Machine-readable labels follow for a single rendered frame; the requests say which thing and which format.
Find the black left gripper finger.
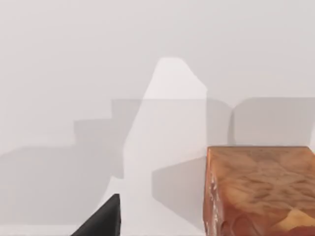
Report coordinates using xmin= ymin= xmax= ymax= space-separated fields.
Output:
xmin=70 ymin=193 xmax=122 ymax=236

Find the brown bread loaf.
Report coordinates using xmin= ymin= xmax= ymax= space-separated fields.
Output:
xmin=203 ymin=146 xmax=315 ymax=236

